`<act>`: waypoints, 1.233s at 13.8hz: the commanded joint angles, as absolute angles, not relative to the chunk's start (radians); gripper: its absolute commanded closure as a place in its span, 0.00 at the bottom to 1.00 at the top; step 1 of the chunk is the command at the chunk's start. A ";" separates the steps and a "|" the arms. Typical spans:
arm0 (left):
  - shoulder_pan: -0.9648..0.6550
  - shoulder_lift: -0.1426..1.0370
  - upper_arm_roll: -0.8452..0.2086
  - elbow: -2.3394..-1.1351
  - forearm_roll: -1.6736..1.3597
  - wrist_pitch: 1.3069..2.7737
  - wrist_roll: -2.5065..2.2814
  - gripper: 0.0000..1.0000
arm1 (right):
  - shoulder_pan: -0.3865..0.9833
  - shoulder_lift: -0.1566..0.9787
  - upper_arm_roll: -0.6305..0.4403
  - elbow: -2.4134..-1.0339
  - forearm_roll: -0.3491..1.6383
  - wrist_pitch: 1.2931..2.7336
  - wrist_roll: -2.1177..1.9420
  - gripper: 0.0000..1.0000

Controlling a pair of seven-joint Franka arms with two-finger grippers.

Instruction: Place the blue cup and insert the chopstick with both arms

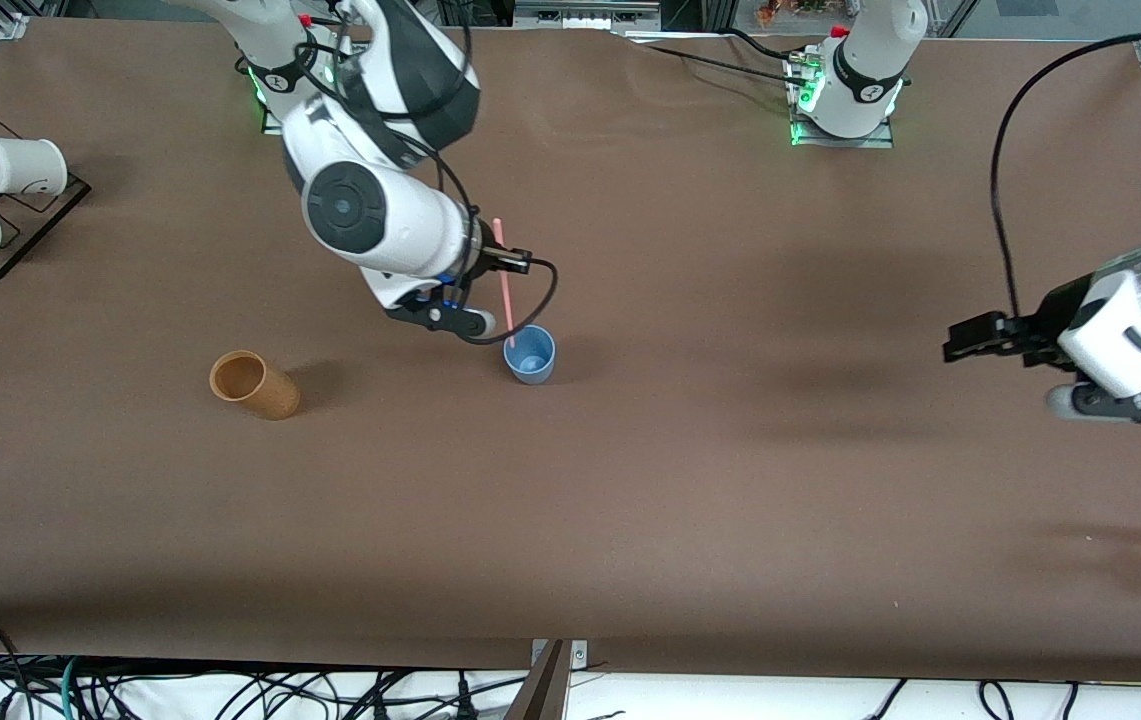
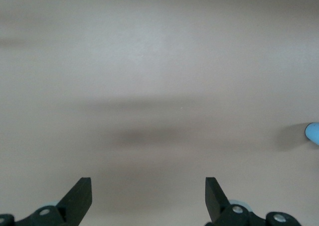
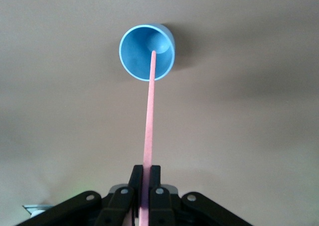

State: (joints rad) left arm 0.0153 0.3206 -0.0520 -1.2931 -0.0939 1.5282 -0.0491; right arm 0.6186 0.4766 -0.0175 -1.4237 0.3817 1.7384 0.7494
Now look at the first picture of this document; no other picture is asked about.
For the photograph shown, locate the metal table edge bracket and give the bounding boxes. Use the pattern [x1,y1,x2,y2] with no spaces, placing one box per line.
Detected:
[530,639,590,669]

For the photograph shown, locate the blue cup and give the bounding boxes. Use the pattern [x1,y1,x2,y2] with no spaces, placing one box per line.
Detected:
[502,325,558,386]

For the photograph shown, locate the brown cup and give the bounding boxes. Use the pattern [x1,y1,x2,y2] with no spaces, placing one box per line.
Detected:
[208,350,302,421]

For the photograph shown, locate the white cup with print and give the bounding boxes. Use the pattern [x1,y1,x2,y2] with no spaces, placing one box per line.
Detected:
[0,136,69,197]

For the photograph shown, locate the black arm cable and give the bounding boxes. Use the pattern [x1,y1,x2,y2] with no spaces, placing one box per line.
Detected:
[290,0,560,347]
[989,30,1141,323]

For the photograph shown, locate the grey power strip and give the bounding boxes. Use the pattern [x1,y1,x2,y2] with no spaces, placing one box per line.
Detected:
[513,0,663,31]

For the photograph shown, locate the long black table cable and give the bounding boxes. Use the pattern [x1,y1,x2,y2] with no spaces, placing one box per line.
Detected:
[620,38,813,91]

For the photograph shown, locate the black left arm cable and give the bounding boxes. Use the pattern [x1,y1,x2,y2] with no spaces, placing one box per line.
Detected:
[989,30,1141,323]

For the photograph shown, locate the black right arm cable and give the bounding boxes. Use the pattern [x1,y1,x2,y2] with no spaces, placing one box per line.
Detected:
[290,0,560,347]

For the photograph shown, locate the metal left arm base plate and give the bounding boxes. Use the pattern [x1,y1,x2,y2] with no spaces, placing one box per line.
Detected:
[788,50,897,150]

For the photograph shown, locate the dark post under table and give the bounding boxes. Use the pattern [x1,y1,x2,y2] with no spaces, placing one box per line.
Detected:
[502,640,573,720]

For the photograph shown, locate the pink straw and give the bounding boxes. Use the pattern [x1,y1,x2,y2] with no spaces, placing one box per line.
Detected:
[492,217,518,348]

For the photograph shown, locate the black wire cup rack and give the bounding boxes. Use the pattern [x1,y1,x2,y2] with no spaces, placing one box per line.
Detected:
[0,105,92,280]

